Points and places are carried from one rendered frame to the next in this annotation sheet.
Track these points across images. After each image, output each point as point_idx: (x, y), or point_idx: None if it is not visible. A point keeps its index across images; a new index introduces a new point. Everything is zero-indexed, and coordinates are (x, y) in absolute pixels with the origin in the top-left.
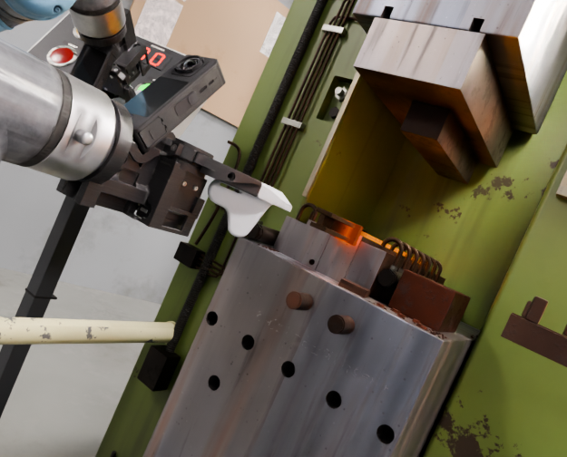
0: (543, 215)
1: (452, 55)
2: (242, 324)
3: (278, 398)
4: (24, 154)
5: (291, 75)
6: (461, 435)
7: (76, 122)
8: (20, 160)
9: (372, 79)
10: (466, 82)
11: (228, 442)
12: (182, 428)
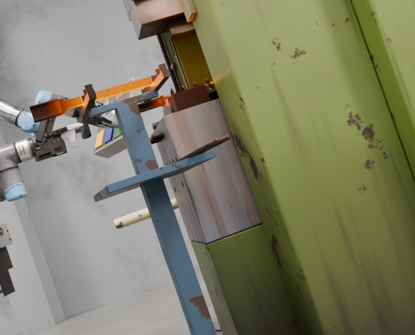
0: (196, 31)
1: (136, 14)
2: (165, 161)
3: (174, 176)
4: (16, 159)
5: (162, 47)
6: (235, 137)
7: (18, 148)
8: (18, 161)
9: (149, 35)
10: (143, 18)
11: (182, 205)
12: (182, 214)
